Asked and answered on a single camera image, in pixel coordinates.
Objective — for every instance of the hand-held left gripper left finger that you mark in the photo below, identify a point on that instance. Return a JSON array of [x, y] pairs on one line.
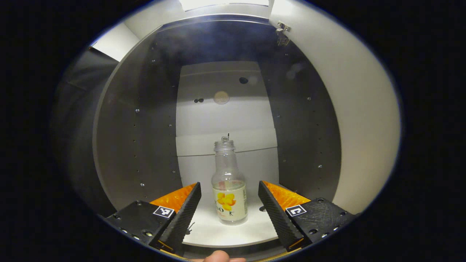
[[184, 218]]

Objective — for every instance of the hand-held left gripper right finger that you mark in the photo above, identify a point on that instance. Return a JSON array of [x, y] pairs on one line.
[[276, 214]]

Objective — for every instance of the clear bottle with flower label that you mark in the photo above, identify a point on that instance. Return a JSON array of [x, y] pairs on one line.
[[229, 203]]

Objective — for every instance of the dark grey cabinet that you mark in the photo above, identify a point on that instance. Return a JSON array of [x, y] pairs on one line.
[[145, 127]]

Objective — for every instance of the grey cabinet door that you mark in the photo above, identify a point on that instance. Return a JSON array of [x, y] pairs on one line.
[[364, 109]]

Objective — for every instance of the metal door hinge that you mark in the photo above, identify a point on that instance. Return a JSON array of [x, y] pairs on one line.
[[283, 27]]

